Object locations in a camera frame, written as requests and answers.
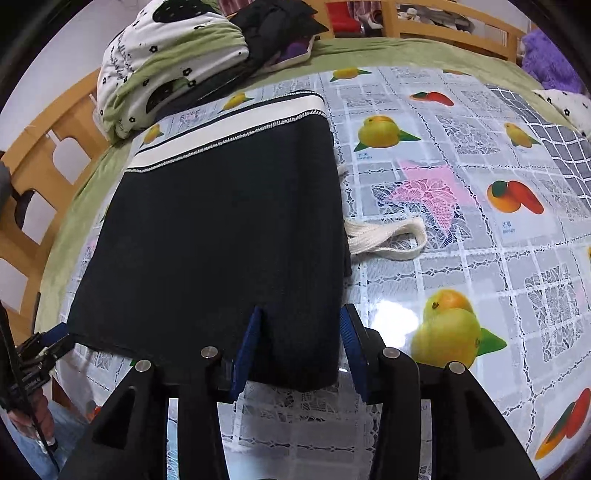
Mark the red chair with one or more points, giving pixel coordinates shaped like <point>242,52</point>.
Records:
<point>346,16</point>

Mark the folded white green quilt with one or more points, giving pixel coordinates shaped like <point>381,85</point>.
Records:
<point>138,60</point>

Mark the person's left hand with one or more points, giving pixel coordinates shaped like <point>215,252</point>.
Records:
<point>30,422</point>

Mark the purple cloth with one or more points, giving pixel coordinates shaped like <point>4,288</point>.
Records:
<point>295,48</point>

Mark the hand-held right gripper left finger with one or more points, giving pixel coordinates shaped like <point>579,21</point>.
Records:
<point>247,350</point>

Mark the green bed sheet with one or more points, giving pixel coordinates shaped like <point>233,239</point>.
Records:
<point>69,230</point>

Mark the wooden bed frame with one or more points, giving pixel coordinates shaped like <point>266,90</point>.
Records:
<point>78,97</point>

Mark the person's blue jeans leg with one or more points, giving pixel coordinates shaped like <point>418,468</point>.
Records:
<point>69,434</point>

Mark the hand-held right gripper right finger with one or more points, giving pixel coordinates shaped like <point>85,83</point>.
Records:
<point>353,350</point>

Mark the purple plush toy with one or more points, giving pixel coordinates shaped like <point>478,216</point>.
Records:
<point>549,60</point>

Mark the pile of grey clutter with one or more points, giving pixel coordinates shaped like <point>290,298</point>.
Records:
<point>434,14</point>

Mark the black and purple clothes pile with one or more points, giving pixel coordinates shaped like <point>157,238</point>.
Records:
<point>272,23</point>

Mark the fruit print plastic tablecloth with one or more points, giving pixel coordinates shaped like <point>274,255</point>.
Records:
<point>461,277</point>

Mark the black pants with white stripe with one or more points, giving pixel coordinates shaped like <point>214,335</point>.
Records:
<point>207,230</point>

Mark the dark grey object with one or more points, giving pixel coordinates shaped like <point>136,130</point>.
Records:
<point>23,210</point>

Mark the white printed pillow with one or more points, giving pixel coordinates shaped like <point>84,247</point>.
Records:
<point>568,108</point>

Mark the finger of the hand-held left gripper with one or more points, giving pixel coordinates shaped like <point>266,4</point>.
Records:
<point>55,353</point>
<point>51,332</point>

